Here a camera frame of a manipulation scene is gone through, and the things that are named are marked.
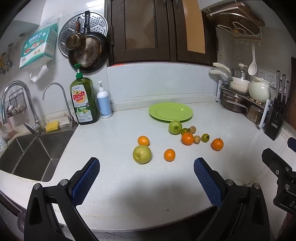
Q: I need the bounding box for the black knife block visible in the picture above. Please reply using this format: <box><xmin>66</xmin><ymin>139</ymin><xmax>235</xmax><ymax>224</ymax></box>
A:
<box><xmin>264</xmin><ymin>100</ymin><xmax>289</xmax><ymax>141</ymax></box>

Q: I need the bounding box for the orange with stem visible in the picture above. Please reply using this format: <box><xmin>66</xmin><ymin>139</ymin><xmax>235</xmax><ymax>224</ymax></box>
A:
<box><xmin>211</xmin><ymin>138</ymin><xmax>224</xmax><ymax>151</ymax></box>

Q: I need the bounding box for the thin gooseneck faucet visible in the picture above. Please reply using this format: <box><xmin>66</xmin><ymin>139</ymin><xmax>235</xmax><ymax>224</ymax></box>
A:
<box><xmin>43</xmin><ymin>82</ymin><xmax>78</xmax><ymax>128</ymax></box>

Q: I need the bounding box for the white pan with handle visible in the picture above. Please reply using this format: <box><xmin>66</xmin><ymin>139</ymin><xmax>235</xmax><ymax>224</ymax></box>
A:
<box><xmin>209</xmin><ymin>70</ymin><xmax>250</xmax><ymax>94</ymax></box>
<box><xmin>212</xmin><ymin>62</ymin><xmax>250</xmax><ymax>87</ymax></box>

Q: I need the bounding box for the steel sink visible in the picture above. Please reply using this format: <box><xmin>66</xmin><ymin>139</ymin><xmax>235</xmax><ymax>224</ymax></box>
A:
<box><xmin>0</xmin><ymin>130</ymin><xmax>75</xmax><ymax>182</ymax></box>

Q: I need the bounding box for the large stainless steel pot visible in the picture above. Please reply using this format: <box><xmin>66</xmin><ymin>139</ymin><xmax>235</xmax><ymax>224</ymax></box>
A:
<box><xmin>221</xmin><ymin>90</ymin><xmax>249</xmax><ymax>114</ymax></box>

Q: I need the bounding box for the yellow sponge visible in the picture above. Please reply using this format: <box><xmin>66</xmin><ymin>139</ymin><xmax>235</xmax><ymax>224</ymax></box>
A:
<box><xmin>45</xmin><ymin>120</ymin><xmax>60</xmax><ymax>133</ymax></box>

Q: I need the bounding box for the green plate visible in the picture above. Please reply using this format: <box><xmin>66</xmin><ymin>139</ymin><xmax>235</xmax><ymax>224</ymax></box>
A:
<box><xmin>148</xmin><ymin>102</ymin><xmax>194</xmax><ymax>123</ymax></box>

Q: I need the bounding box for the large chrome faucet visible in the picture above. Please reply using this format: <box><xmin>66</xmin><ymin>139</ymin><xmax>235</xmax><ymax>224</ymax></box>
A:
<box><xmin>2</xmin><ymin>81</ymin><xmax>45</xmax><ymax>135</ymax></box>

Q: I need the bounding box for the black frying pan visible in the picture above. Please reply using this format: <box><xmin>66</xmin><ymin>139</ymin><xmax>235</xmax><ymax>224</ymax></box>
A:
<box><xmin>68</xmin><ymin>10</ymin><xmax>110</xmax><ymax>74</ymax></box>

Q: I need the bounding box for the white kettle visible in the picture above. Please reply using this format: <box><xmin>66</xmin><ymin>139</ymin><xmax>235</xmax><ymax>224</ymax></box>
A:
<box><xmin>248</xmin><ymin>76</ymin><xmax>274</xmax><ymax>104</ymax></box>

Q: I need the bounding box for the steel pot with lid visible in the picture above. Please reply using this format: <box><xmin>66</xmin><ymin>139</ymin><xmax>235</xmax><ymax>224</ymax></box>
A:
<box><xmin>232</xmin><ymin>64</ymin><xmax>249</xmax><ymax>79</ymax></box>

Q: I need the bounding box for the white wall rack with hooks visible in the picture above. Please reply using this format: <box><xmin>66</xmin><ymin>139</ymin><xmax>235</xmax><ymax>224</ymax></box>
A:
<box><xmin>216</xmin><ymin>22</ymin><xmax>263</xmax><ymax>45</ymax></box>

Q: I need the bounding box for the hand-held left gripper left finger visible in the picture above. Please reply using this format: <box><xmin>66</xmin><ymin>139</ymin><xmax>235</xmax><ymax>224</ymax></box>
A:
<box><xmin>24</xmin><ymin>157</ymin><xmax>100</xmax><ymax>241</ymax></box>

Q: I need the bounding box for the copper colander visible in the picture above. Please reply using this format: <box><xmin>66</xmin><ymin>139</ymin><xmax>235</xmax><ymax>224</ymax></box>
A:
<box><xmin>73</xmin><ymin>38</ymin><xmax>102</xmax><ymax>67</ymax></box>

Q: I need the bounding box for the white pump lotion bottle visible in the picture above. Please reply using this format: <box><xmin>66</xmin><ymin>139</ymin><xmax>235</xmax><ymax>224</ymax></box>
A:
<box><xmin>96</xmin><ymin>81</ymin><xmax>113</xmax><ymax>119</ymax></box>

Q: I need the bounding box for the person's right forearm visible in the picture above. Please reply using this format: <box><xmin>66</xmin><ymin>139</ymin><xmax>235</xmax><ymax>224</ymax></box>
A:
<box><xmin>283</xmin><ymin>210</ymin><xmax>296</xmax><ymax>239</ymax></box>

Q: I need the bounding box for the green dish soap bottle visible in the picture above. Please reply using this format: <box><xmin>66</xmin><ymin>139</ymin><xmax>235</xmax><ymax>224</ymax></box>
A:
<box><xmin>70</xmin><ymin>63</ymin><xmax>100</xmax><ymax>126</ymax></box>

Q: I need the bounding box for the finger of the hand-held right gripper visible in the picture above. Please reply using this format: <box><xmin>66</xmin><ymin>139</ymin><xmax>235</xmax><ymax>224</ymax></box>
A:
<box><xmin>262</xmin><ymin>148</ymin><xmax>292</xmax><ymax>176</ymax></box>
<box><xmin>287</xmin><ymin>137</ymin><xmax>296</xmax><ymax>153</ymax></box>

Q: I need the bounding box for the small copper pot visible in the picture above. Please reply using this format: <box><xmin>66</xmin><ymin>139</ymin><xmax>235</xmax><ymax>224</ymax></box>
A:
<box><xmin>66</xmin><ymin>21</ymin><xmax>86</xmax><ymax>51</ymax></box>

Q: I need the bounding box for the dark wooden window frame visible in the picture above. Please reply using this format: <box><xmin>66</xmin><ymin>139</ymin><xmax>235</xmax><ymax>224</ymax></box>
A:
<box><xmin>104</xmin><ymin>0</ymin><xmax>218</xmax><ymax>66</ymax></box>

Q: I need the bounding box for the large pale green apple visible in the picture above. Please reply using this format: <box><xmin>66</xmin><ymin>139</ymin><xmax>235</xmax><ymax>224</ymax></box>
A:
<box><xmin>132</xmin><ymin>145</ymin><xmax>152</xmax><ymax>164</ymax></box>

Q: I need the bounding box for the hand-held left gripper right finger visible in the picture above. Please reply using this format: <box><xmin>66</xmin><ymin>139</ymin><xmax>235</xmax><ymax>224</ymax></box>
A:
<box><xmin>193</xmin><ymin>157</ymin><xmax>271</xmax><ymax>241</ymax></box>

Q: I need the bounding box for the white wall socket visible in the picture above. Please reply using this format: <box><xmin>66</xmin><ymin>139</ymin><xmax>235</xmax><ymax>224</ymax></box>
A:
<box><xmin>257</xmin><ymin>68</ymin><xmax>277</xmax><ymax>88</ymax></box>

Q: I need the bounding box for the small green apple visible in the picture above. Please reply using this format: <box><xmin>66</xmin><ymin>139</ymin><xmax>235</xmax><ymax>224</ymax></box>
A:
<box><xmin>168</xmin><ymin>120</ymin><xmax>183</xmax><ymax>135</ymax></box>

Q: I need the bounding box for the white pot shelf rack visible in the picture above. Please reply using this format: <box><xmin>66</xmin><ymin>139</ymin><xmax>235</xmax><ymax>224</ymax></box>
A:
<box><xmin>217</xmin><ymin>80</ymin><xmax>271</xmax><ymax>129</ymax></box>

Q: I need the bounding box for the small stainless steel pot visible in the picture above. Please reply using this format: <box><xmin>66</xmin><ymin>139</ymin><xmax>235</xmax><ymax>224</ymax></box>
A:
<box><xmin>245</xmin><ymin>104</ymin><xmax>266</xmax><ymax>125</ymax></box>

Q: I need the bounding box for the paper towel pack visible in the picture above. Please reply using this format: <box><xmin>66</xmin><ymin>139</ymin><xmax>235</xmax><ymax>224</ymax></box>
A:
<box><xmin>19</xmin><ymin>17</ymin><xmax>59</xmax><ymax>82</ymax></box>

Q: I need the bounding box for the black wire basket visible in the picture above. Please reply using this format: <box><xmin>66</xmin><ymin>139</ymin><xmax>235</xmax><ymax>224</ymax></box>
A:
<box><xmin>5</xmin><ymin>91</ymin><xmax>27</xmax><ymax>117</ymax></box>

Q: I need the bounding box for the white ladle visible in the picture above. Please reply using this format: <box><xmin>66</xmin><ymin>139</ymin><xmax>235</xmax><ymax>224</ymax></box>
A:
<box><xmin>248</xmin><ymin>43</ymin><xmax>258</xmax><ymax>76</ymax></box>

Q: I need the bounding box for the round metal steamer plate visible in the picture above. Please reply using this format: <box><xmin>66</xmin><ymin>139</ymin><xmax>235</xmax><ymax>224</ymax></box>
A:
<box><xmin>58</xmin><ymin>11</ymin><xmax>109</xmax><ymax>56</ymax></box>

